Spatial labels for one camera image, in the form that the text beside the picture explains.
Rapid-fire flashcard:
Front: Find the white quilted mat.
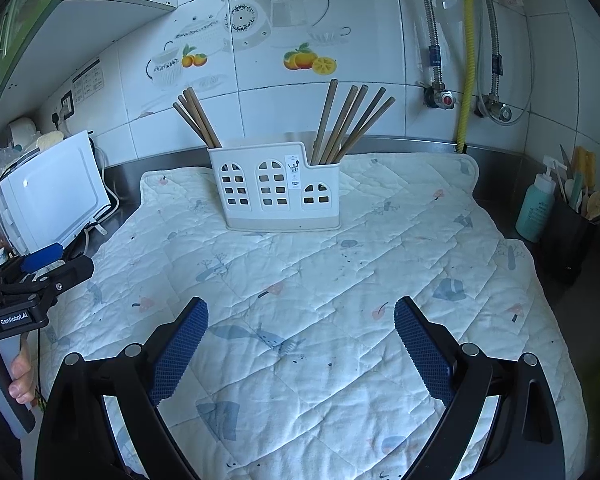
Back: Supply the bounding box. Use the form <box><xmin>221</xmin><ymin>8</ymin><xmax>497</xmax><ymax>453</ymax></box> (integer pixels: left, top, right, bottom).
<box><xmin>41</xmin><ymin>154</ymin><xmax>588</xmax><ymax>479</ymax></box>

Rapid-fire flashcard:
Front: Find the white microwave oven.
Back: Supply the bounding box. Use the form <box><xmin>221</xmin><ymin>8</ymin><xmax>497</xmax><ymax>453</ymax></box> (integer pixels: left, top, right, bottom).
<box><xmin>0</xmin><ymin>131</ymin><xmax>111</xmax><ymax>255</ymax></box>

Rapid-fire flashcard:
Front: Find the red-knob water valve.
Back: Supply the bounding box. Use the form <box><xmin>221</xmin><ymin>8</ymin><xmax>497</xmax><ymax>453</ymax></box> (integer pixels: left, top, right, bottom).
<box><xmin>419</xmin><ymin>82</ymin><xmax>455</xmax><ymax>110</ymax></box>

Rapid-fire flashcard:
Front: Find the yellow gas hose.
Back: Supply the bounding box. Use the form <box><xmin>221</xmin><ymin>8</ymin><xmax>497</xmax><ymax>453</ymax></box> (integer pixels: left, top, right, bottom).
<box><xmin>455</xmin><ymin>0</ymin><xmax>477</xmax><ymax>155</ymax></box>

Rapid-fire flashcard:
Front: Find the braided metal hose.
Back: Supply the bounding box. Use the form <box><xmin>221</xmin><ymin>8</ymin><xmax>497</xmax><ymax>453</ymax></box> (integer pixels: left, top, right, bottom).
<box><xmin>412</xmin><ymin>0</ymin><xmax>444</xmax><ymax>89</ymax></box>
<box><xmin>477</xmin><ymin>0</ymin><xmax>504</xmax><ymax>101</ymax></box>

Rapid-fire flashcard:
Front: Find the white plastic utensil holder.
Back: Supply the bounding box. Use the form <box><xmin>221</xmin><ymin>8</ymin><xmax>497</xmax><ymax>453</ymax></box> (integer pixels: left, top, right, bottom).
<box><xmin>208</xmin><ymin>141</ymin><xmax>340</xmax><ymax>232</ymax></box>

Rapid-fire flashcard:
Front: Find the metal water valve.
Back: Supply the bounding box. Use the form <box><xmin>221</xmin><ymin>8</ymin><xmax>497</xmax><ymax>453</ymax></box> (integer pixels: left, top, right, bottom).
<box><xmin>475</xmin><ymin>96</ymin><xmax>513</xmax><ymax>125</ymax></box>

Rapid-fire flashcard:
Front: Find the black utensil bin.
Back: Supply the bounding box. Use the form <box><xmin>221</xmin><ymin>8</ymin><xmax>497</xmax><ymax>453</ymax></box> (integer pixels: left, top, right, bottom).
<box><xmin>534</xmin><ymin>200</ymin><xmax>600</xmax><ymax>302</ymax></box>

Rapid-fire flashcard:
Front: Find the wooden chopstick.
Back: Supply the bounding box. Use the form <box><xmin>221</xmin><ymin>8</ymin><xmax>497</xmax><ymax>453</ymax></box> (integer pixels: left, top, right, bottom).
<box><xmin>329</xmin><ymin>84</ymin><xmax>368</xmax><ymax>157</ymax></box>
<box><xmin>174</xmin><ymin>93</ymin><xmax>215</xmax><ymax>148</ymax></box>
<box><xmin>320</xmin><ymin>84</ymin><xmax>358</xmax><ymax>165</ymax></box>
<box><xmin>327</xmin><ymin>87</ymin><xmax>387</xmax><ymax>164</ymax></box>
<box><xmin>183</xmin><ymin>87</ymin><xmax>222</xmax><ymax>148</ymax></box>
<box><xmin>334</xmin><ymin>96</ymin><xmax>396</xmax><ymax>164</ymax></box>
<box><xmin>311</xmin><ymin>79</ymin><xmax>338</xmax><ymax>165</ymax></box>
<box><xmin>172</xmin><ymin>103</ymin><xmax>210</xmax><ymax>148</ymax></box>

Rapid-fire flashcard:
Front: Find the person's left hand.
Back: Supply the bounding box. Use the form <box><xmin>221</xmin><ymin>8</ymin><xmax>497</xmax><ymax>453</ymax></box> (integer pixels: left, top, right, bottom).
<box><xmin>8</xmin><ymin>339</ymin><xmax>35</xmax><ymax>404</ymax></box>

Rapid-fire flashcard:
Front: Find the teal soap bottle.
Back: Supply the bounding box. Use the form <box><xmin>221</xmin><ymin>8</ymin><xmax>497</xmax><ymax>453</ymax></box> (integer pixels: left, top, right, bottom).
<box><xmin>515</xmin><ymin>155</ymin><xmax>567</xmax><ymax>243</ymax></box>

